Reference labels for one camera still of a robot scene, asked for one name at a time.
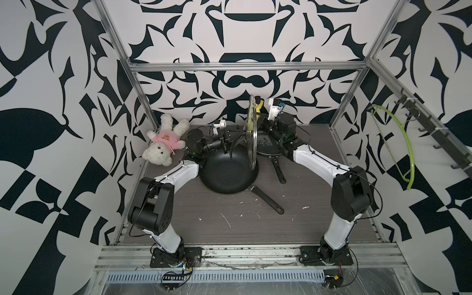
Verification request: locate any large glass pot lid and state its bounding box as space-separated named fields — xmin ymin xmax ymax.
xmin=245 ymin=95 xmax=258 ymax=170

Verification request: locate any yellow cleaning cloth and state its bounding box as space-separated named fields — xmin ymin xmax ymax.
xmin=254 ymin=96 xmax=264 ymax=122

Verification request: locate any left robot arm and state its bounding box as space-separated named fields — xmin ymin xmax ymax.
xmin=128 ymin=128 xmax=243 ymax=257

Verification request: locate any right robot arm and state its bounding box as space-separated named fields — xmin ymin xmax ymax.
xmin=258 ymin=113 xmax=374 ymax=261

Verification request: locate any small black frying pan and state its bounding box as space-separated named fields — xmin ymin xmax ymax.
xmin=257 ymin=131 xmax=286 ymax=184

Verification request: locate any large black frying pan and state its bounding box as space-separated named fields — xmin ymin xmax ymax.
xmin=199 ymin=146 xmax=285 ymax=215

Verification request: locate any white teddy bear pink shirt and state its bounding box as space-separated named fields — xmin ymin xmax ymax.
xmin=142 ymin=114 xmax=190 ymax=167

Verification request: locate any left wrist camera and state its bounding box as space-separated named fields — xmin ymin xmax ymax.
xmin=211 ymin=119 xmax=227 ymax=135

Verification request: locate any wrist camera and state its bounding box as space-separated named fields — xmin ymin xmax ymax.
xmin=268 ymin=98 xmax=285 ymax=120
xmin=211 ymin=119 xmax=227 ymax=135

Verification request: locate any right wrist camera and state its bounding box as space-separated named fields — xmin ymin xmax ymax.
xmin=268 ymin=98 xmax=285 ymax=120

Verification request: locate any aluminium frame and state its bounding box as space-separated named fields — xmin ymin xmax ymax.
xmin=97 ymin=1 xmax=472 ymax=249

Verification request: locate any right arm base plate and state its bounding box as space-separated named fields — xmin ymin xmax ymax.
xmin=298 ymin=245 xmax=354 ymax=266

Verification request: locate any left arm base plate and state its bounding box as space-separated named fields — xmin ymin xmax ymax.
xmin=149 ymin=247 xmax=203 ymax=268

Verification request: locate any black wall hook rack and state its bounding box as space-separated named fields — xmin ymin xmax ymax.
xmin=396 ymin=89 xmax=472 ymax=178

